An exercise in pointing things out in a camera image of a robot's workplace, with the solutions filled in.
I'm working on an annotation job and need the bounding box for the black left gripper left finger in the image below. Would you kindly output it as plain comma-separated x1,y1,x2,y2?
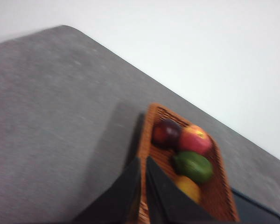
72,156,141,224

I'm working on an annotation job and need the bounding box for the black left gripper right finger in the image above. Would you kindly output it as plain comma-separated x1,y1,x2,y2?
146,155,217,224

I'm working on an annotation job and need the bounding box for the brown kiwi fruit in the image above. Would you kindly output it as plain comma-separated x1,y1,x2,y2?
175,175,203,204

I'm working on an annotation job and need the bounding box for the green avocado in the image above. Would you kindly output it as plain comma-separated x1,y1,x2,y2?
172,150,214,184

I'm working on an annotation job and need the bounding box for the brown wicker basket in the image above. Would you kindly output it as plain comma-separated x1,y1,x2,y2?
136,102,240,223

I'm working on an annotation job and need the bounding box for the red peach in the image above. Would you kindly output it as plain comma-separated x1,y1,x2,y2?
177,125,213,156

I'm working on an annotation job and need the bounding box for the dark purple plum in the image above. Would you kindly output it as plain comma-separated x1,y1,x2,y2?
151,118,183,148

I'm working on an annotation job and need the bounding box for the dark rectangular tray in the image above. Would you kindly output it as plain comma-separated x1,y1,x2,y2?
231,188,280,224

